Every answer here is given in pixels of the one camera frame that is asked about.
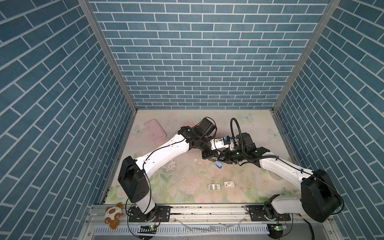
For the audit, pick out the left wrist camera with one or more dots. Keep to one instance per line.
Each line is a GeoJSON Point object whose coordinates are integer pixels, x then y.
{"type": "Point", "coordinates": [220, 143]}

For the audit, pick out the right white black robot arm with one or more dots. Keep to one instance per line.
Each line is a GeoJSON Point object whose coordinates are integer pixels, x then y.
{"type": "Point", "coordinates": [318, 197]}

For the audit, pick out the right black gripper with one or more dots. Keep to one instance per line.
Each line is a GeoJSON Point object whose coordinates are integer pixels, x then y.
{"type": "Point", "coordinates": [225, 159]}

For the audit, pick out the white perforated cable duct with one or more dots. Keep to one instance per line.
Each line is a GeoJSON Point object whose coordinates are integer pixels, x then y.
{"type": "Point", "coordinates": [179, 230]}

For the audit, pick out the brown white plush toy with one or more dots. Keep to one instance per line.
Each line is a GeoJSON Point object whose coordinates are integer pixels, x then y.
{"type": "Point", "coordinates": [112, 216]}

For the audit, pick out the light blue stapler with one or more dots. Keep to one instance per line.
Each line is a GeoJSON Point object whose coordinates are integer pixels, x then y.
{"type": "Point", "coordinates": [218, 164]}

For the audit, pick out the aluminium front rail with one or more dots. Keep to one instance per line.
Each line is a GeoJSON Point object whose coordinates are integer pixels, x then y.
{"type": "Point", "coordinates": [300, 227]}

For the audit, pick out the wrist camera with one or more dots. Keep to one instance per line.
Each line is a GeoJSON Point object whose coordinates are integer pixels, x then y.
{"type": "Point", "coordinates": [233, 144]}
{"type": "Point", "coordinates": [220, 143]}

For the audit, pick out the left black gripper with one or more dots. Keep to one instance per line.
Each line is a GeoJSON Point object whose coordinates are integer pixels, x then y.
{"type": "Point", "coordinates": [212, 153]}

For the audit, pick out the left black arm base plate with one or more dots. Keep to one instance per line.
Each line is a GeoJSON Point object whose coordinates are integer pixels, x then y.
{"type": "Point", "coordinates": [159, 213]}

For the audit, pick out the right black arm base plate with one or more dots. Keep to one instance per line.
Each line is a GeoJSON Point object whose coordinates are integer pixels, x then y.
{"type": "Point", "coordinates": [260, 213]}

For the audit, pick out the white staple box sleeve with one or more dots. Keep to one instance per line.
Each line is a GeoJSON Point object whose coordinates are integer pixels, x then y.
{"type": "Point", "coordinates": [229, 184]}

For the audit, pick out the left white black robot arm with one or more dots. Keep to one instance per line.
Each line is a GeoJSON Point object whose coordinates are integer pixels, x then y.
{"type": "Point", "coordinates": [134, 175]}

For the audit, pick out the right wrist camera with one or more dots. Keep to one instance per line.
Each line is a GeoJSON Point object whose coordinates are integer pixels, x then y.
{"type": "Point", "coordinates": [233, 144]}

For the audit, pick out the staple box tray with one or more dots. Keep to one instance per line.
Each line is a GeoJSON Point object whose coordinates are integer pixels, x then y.
{"type": "Point", "coordinates": [214, 187]}

